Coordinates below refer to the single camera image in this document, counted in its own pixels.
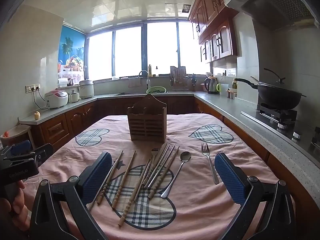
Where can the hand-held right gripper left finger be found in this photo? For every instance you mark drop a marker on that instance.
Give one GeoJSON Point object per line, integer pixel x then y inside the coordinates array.
{"type": "Point", "coordinates": [97, 177]}

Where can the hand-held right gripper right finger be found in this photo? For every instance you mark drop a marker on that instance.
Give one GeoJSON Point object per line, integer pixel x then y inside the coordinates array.
{"type": "Point", "coordinates": [230, 180]}

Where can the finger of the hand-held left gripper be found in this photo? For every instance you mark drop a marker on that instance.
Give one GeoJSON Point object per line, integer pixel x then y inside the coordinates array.
{"type": "Point", "coordinates": [21, 146]}
{"type": "Point", "coordinates": [42, 152]}

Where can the metal chopstick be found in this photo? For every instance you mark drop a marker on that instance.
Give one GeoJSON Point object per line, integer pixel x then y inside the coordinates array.
{"type": "Point", "coordinates": [156, 163]}
{"type": "Point", "coordinates": [100, 192]}
{"type": "Point", "coordinates": [159, 168]}
{"type": "Point", "coordinates": [141, 182]}
{"type": "Point", "coordinates": [157, 153]}

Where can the wooden chopstick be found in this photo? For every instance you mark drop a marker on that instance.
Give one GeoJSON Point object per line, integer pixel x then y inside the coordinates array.
{"type": "Point", "coordinates": [161, 177]}
{"type": "Point", "coordinates": [130, 205]}
{"type": "Point", "coordinates": [112, 173]}
{"type": "Point", "coordinates": [124, 180]}

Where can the metal fork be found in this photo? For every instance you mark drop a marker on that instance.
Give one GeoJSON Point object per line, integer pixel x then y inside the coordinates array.
{"type": "Point", "coordinates": [205, 150]}
{"type": "Point", "coordinates": [155, 152]}

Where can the metal spoon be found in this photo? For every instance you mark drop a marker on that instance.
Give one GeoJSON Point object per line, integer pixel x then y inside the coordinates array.
{"type": "Point", "coordinates": [185, 156]}

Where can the wooden utensil holder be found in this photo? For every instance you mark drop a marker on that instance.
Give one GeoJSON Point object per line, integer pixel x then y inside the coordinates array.
{"type": "Point", "coordinates": [147, 127]}

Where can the person's left hand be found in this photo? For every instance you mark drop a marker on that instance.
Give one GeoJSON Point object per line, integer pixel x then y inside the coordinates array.
{"type": "Point", "coordinates": [17, 210]}

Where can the beige bin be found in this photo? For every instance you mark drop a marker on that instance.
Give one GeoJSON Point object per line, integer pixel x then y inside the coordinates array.
{"type": "Point", "coordinates": [17, 132]}

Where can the small yellow object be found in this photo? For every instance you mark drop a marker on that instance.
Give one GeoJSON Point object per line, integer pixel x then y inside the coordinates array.
{"type": "Point", "coordinates": [37, 115]}

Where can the pink heart print tablecloth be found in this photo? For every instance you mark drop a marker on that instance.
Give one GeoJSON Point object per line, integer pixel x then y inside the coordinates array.
{"type": "Point", "coordinates": [115, 132]}

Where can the white and red rice cooker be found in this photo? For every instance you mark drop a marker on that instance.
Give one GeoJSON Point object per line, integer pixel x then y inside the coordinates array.
{"type": "Point", "coordinates": [56, 98]}

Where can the small white cooker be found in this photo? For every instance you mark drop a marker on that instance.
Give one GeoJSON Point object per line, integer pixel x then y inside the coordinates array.
{"type": "Point", "coordinates": [73, 97]}

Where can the grey kitchen countertop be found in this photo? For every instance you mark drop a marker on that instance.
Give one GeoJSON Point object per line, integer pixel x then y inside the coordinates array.
{"type": "Point", "coordinates": [225, 107]}

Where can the large white cooker pot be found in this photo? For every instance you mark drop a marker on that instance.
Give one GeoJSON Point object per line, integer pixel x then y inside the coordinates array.
{"type": "Point", "coordinates": [86, 88]}

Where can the gas stove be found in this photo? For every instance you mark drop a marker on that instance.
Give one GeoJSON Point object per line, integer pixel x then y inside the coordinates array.
{"type": "Point", "coordinates": [277, 116]}

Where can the seasoning jars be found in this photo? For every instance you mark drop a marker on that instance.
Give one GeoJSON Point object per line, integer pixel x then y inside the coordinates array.
{"type": "Point", "coordinates": [231, 93]}

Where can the green cup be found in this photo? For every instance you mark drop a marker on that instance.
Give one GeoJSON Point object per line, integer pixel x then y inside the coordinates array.
{"type": "Point", "coordinates": [218, 87]}

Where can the black wok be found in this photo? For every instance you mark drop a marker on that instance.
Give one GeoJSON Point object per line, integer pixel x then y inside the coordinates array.
{"type": "Point", "coordinates": [277, 97]}

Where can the steel electric kettle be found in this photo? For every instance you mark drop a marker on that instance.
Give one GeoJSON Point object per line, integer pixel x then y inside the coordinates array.
{"type": "Point", "coordinates": [210, 85]}

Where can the green colander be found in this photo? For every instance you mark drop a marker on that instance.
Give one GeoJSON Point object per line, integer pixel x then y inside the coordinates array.
{"type": "Point", "coordinates": [156, 90]}

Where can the scissors and knife block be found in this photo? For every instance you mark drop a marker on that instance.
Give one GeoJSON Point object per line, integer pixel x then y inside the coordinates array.
{"type": "Point", "coordinates": [193, 80]}

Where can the sink faucet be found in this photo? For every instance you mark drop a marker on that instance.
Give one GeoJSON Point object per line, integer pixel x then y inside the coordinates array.
{"type": "Point", "coordinates": [148, 81]}

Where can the wok lid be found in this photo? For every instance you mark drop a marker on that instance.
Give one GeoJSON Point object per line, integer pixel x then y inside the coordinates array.
{"type": "Point", "coordinates": [282, 80]}

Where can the dish drying rack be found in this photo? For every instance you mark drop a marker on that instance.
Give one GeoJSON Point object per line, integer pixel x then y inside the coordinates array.
{"type": "Point", "coordinates": [178, 77]}

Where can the kitchen window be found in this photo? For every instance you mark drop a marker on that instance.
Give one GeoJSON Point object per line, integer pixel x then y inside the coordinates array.
{"type": "Point", "coordinates": [160, 50]}

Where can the wooden upper cabinets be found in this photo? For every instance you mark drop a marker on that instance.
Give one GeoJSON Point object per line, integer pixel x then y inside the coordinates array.
{"type": "Point", "coordinates": [215, 17]}

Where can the range hood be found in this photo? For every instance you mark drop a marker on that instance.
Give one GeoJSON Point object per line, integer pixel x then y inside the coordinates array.
{"type": "Point", "coordinates": [275, 2]}

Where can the wall outlet strip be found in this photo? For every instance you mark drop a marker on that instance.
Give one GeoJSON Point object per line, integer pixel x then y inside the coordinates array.
{"type": "Point", "coordinates": [32, 88]}

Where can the fruit and palm wall poster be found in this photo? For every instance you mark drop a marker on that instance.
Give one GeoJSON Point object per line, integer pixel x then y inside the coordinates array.
{"type": "Point", "coordinates": [72, 52]}

